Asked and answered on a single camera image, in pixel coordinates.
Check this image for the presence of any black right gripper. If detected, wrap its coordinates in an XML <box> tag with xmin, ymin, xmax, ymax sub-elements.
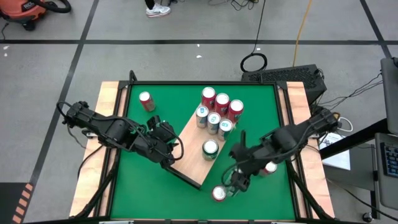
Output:
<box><xmin>229</xmin><ymin>130</ymin><xmax>274</xmax><ymax>193</ymax></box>

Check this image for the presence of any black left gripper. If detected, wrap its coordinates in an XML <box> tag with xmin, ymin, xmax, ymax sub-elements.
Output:
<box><xmin>136</xmin><ymin>114</ymin><xmax>184</xmax><ymax>169</ymax></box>

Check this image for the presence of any red Fanta soda can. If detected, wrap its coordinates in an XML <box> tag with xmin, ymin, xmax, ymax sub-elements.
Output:
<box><xmin>214</xmin><ymin>92</ymin><xmax>230</xmax><ymax>116</ymax></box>
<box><xmin>138</xmin><ymin>91</ymin><xmax>156</xmax><ymax>112</ymax></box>
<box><xmin>201</xmin><ymin>86</ymin><xmax>216</xmax><ymax>109</ymax></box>
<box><xmin>211</xmin><ymin>185</ymin><xmax>228</xmax><ymax>203</ymax></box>
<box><xmin>228</xmin><ymin>98</ymin><xmax>244</xmax><ymax>124</ymax></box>
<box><xmin>260</xmin><ymin>161</ymin><xmax>278</xmax><ymax>177</ymax></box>

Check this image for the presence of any blue silver Red Bull can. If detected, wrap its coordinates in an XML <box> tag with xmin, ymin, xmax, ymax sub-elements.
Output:
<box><xmin>217</xmin><ymin>118</ymin><xmax>234</xmax><ymax>142</ymax></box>
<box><xmin>206</xmin><ymin>111</ymin><xmax>222</xmax><ymax>135</ymax></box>
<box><xmin>195</xmin><ymin>105</ymin><xmax>210</xmax><ymax>129</ymax></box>

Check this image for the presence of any green mat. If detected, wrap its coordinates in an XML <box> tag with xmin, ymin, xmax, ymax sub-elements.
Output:
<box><xmin>74</xmin><ymin>70</ymin><xmax>335</xmax><ymax>224</ymax></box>

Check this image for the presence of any light wooden side board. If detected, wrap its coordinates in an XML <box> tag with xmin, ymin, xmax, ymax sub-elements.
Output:
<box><xmin>276</xmin><ymin>81</ymin><xmax>336</xmax><ymax>218</ymax></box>
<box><xmin>68</xmin><ymin>81</ymin><xmax>130</xmax><ymax>218</ymax></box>

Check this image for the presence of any white printed paper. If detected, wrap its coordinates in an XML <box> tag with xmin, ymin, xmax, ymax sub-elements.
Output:
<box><xmin>318</xmin><ymin>132</ymin><xmax>351</xmax><ymax>171</ymax></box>

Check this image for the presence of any dark grey desk surface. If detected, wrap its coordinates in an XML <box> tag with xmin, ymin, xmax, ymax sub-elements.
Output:
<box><xmin>322</xmin><ymin>146</ymin><xmax>379</xmax><ymax>191</ymax></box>

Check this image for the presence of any black desk beam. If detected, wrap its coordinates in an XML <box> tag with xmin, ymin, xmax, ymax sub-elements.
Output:
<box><xmin>318</xmin><ymin>118</ymin><xmax>389</xmax><ymax>160</ymax></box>

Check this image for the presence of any person's foot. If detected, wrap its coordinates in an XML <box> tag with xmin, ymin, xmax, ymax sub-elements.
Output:
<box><xmin>144</xmin><ymin>0</ymin><xmax>172</xmax><ymax>18</ymax></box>

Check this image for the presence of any grey keyboard stand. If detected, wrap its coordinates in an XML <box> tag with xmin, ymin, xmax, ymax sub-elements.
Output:
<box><xmin>374</xmin><ymin>132</ymin><xmax>398</xmax><ymax>211</ymax></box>

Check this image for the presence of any black keyboard with blue keys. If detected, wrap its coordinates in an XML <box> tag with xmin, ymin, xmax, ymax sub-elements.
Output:
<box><xmin>381</xmin><ymin>142</ymin><xmax>398</xmax><ymax>178</ymax></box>

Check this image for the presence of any black orange striped floor mat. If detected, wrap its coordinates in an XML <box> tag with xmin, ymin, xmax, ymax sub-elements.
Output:
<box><xmin>0</xmin><ymin>182</ymin><xmax>34</xmax><ymax>224</ymax></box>

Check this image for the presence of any flat computer monitor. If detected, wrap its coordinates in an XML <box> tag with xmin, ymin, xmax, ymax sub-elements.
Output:
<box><xmin>379</xmin><ymin>57</ymin><xmax>398</xmax><ymax>134</ymax></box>

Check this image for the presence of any orange shop vacuum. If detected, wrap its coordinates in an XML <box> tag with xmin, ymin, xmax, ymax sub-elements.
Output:
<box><xmin>0</xmin><ymin>0</ymin><xmax>47</xmax><ymax>32</ymax></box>

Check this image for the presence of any black coiled floor cable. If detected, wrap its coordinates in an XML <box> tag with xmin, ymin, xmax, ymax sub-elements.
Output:
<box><xmin>239</xmin><ymin>0</ymin><xmax>268</xmax><ymax>73</ymax></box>

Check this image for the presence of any black vacuum hose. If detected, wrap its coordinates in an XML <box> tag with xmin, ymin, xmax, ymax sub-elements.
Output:
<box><xmin>30</xmin><ymin>0</ymin><xmax>72</xmax><ymax>14</ymax></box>

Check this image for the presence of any yellow extension cord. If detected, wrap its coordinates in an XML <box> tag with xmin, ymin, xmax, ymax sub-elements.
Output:
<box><xmin>292</xmin><ymin>0</ymin><xmax>313</xmax><ymax>68</ymax></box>

